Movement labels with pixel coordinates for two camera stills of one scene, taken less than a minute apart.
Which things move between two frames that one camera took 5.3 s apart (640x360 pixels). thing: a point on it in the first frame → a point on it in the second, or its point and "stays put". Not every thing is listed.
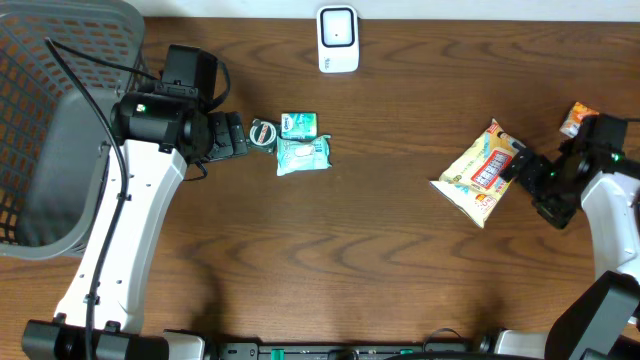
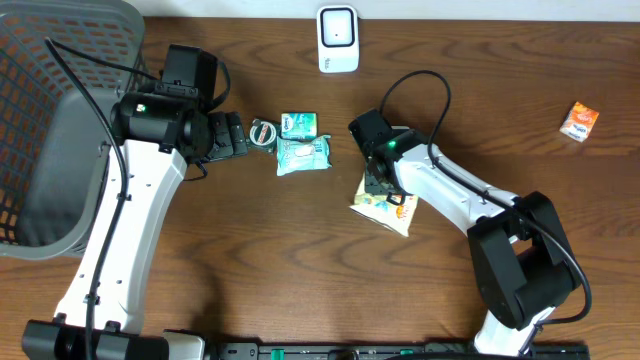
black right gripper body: x=554 y=191 → x=381 y=186
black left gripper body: x=220 y=135 stays put
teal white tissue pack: x=303 y=126 stays put
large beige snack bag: x=471 y=181 → x=399 y=217
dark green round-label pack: x=263 y=135 stays put
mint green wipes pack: x=294 y=155 stays put
